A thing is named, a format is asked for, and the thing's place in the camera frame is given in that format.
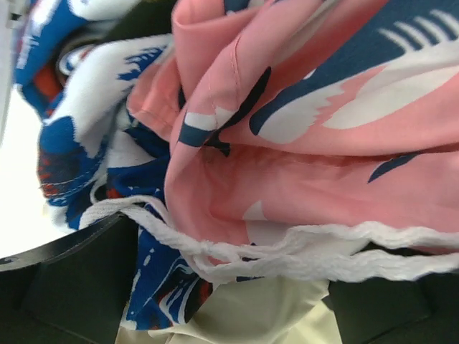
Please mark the pink patterned cloth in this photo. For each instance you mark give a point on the pink patterned cloth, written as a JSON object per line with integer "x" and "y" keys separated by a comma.
{"x": 308, "y": 139}

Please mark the beige cloth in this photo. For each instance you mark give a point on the beige cloth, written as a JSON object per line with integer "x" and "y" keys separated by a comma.
{"x": 264, "y": 311}

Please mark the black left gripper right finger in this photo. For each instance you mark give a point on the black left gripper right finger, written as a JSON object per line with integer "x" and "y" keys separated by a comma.
{"x": 378, "y": 310}

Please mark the blue white patterned cloth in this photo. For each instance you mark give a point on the blue white patterned cloth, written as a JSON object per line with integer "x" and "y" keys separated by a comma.
{"x": 78, "y": 63}

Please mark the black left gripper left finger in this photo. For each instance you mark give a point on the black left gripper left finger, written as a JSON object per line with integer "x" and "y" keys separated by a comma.
{"x": 71, "y": 290}

